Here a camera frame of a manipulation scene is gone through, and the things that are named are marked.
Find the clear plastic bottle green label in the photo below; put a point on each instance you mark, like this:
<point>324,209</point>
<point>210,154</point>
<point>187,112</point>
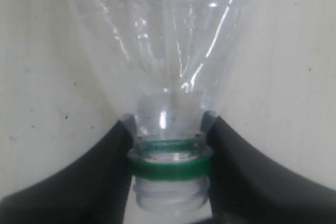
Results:
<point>163,62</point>

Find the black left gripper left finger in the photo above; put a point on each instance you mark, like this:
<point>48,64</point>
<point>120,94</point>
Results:
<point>92,189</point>

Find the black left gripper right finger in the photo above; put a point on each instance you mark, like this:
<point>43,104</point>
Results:
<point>249,187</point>

